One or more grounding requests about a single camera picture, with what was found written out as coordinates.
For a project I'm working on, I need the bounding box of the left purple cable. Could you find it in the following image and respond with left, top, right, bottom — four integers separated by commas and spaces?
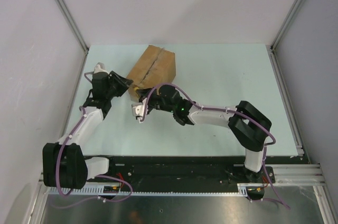
50, 70, 134, 209

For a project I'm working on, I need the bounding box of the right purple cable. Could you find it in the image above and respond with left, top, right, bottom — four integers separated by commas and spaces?
146, 83, 291, 210

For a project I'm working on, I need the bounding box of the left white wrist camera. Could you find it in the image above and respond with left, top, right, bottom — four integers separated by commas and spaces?
92, 62, 109, 76

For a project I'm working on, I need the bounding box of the purple cable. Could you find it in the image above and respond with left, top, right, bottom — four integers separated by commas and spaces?
146, 83, 291, 210
50, 70, 134, 209

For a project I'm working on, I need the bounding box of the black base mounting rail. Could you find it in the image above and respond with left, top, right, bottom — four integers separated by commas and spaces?
87, 155, 277, 185

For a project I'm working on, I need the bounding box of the brown cardboard express box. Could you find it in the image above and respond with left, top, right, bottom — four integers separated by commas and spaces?
127, 45, 176, 102

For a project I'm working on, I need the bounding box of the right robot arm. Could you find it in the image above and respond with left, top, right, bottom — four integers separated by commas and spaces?
132, 83, 276, 182

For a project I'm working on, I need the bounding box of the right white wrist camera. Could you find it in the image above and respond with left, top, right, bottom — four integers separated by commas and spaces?
132, 98, 148, 123

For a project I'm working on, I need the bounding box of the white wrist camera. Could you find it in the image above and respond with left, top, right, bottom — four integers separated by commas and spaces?
92, 62, 109, 76
132, 98, 148, 123

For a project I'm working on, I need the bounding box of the left aluminium frame post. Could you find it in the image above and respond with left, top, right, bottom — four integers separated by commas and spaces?
55, 0, 89, 54

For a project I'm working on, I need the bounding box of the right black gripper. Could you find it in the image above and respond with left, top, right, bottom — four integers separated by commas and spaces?
137, 86, 175, 113

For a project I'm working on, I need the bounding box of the aluminium frame post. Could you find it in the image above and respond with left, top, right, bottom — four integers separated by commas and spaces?
270, 0, 306, 51
55, 0, 89, 54

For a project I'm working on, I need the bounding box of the right aluminium frame post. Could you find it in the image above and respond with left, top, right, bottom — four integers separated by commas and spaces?
270, 0, 306, 51

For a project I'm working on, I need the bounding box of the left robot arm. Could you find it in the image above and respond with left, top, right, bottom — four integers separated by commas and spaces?
42, 70, 133, 193

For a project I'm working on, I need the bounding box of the white slotted cable duct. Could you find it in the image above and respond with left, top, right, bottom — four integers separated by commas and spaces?
49, 183, 250, 197

